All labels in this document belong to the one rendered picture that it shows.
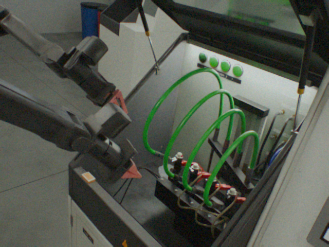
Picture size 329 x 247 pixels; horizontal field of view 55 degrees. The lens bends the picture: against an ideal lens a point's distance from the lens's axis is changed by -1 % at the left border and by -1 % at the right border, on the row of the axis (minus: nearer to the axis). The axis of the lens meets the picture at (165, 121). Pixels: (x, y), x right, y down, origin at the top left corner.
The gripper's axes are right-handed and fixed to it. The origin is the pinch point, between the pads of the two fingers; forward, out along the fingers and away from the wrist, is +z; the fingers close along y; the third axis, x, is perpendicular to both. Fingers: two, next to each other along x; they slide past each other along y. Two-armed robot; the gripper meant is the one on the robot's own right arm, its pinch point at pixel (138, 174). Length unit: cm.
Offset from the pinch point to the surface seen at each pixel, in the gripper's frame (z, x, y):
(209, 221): 34.6, -2.8, 1.6
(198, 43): 16, 46, 47
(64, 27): 159, 705, 8
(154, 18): 107, 282, 93
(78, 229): 32, 38, -43
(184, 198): 32.8, 9.7, 0.1
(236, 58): 20, 27, 50
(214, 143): 39, 23, 22
